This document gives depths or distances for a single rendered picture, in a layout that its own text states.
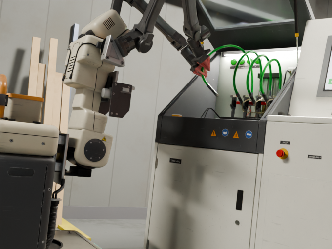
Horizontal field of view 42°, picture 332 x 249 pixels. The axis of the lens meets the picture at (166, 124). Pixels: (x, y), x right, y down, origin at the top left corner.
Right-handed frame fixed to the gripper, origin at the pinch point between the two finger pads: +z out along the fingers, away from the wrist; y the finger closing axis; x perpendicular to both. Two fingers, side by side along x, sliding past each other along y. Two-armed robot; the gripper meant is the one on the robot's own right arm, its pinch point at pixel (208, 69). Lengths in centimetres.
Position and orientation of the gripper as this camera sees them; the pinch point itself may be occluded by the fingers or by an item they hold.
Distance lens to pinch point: 234.5
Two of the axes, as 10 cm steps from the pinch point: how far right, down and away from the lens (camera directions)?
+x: -5.7, -0.2, 8.2
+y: 6.5, -6.2, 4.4
